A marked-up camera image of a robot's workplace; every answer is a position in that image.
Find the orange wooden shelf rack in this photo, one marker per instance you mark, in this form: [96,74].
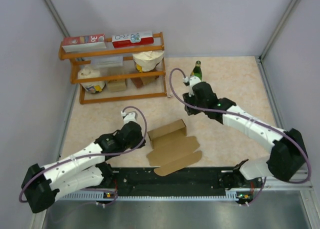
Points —
[124,72]

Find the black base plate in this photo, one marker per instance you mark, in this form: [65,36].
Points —
[189,181]

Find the green glass bottle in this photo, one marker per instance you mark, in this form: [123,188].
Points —
[197,71]

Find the red white carton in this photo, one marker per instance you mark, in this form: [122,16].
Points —
[84,43]
[132,39]

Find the grey slotted cable duct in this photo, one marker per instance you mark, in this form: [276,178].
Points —
[106,197]

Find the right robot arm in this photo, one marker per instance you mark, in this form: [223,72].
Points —
[284,147]

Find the clear plastic box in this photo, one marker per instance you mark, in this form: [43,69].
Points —
[101,62]

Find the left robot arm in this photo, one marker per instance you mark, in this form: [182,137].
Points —
[42,186]

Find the brown cardboard box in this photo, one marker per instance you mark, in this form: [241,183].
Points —
[172,148]

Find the red white carton right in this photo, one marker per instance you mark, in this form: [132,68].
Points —
[132,39]

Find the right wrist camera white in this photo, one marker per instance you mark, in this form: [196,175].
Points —
[190,82]

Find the tan block on shelf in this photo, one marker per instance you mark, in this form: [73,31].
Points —
[116,85]

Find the red white carton left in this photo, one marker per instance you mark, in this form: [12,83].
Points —
[84,43]

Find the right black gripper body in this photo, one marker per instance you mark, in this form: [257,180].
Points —
[193,101]

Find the white bag upper shelf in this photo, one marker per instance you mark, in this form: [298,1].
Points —
[147,60]

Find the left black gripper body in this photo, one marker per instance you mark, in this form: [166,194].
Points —
[133,144]

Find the brown block on shelf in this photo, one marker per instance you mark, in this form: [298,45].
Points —
[140,82]

